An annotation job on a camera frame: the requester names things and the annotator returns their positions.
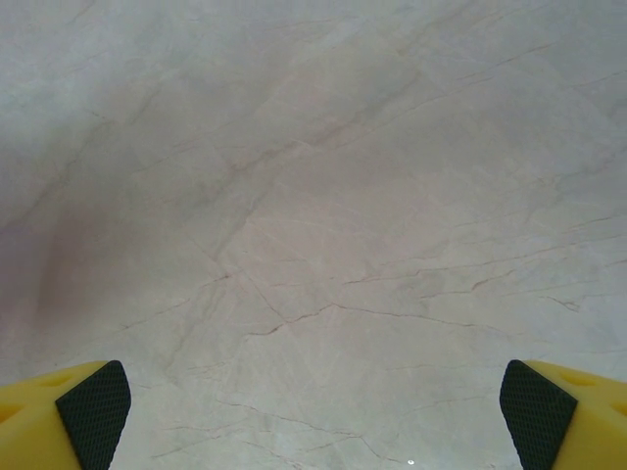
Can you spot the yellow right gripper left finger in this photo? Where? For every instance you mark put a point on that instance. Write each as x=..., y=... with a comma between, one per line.
x=88, y=411

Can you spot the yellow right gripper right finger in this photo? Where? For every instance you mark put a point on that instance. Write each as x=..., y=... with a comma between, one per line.
x=544, y=411

